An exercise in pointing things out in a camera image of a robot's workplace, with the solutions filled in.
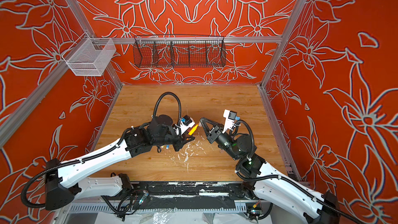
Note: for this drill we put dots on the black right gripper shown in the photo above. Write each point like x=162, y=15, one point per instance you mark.
x=212, y=135

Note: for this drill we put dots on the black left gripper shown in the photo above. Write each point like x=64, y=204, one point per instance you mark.
x=184, y=139

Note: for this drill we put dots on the orange marker pen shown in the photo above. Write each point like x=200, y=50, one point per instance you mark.
x=192, y=131

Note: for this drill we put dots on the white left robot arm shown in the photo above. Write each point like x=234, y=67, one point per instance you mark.
x=69, y=180

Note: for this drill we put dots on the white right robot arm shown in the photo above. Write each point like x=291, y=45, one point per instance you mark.
x=261, y=180

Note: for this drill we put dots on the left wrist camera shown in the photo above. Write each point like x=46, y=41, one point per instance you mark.
x=184, y=124

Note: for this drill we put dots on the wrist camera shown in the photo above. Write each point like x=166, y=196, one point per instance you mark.
x=231, y=117
x=184, y=124

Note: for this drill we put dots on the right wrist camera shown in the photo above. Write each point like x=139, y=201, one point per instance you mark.
x=231, y=117

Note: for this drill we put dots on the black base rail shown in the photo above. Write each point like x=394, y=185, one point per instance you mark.
x=185, y=196

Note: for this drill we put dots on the black wire basket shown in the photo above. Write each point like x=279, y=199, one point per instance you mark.
x=179, y=51

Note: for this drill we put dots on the aluminium right floor rail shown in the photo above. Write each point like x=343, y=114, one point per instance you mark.
x=285, y=153

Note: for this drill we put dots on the white wire basket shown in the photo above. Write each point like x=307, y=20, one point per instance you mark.
x=90, y=56

